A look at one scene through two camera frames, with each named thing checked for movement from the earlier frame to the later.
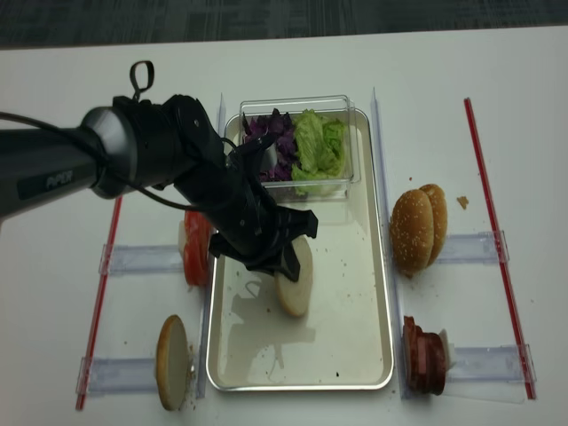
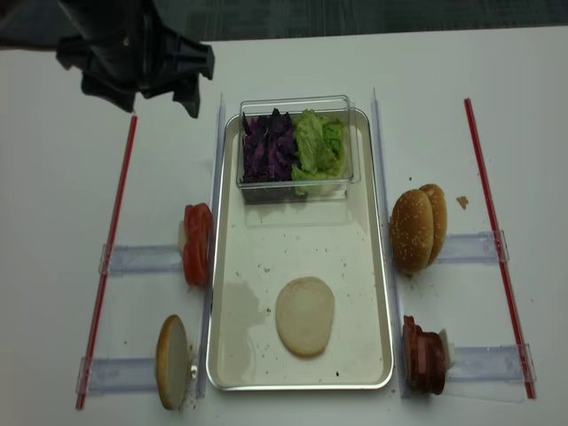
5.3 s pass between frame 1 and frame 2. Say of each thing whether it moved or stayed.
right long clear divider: stayed
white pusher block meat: stayed
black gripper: moved
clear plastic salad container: stayed
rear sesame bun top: stayed
